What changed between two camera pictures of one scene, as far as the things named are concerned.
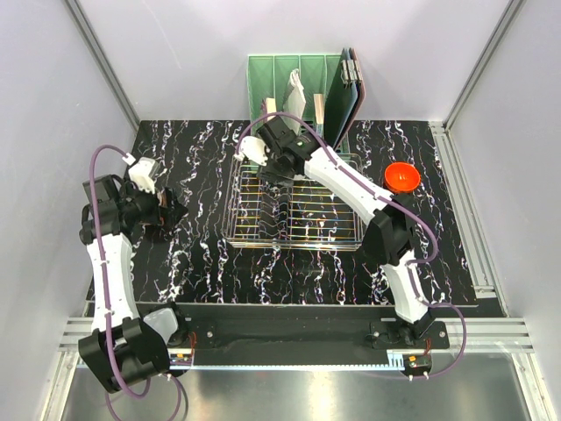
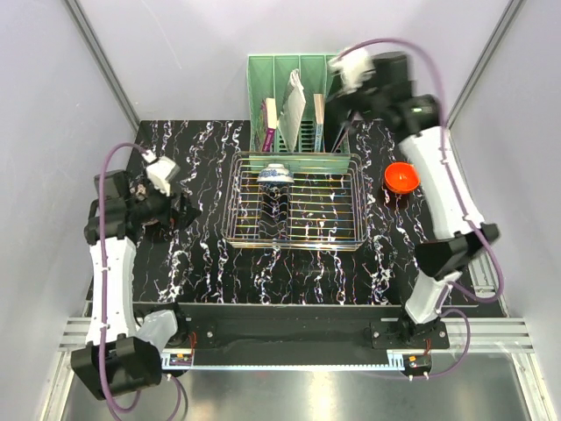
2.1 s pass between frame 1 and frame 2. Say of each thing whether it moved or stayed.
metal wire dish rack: stayed
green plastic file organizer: stayed
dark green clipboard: stayed
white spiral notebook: stayed
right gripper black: moved
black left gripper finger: moved
